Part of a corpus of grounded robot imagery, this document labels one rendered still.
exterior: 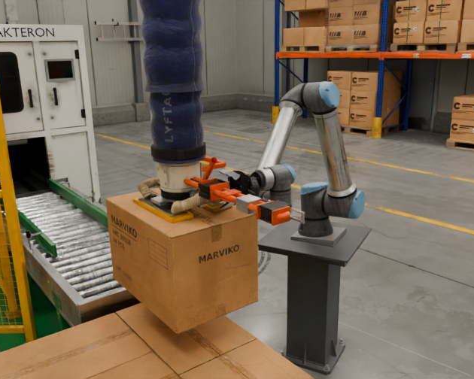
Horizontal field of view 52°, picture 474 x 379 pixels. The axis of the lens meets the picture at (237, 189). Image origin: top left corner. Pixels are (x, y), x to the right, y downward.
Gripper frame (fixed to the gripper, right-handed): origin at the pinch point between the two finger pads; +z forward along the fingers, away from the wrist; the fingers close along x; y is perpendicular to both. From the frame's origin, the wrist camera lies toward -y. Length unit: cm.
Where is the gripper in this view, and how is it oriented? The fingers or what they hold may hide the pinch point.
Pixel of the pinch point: (220, 190)
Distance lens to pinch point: 182.1
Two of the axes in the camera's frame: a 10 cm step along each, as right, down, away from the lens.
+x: -0.2, -9.6, -2.8
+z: -8.0, 1.8, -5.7
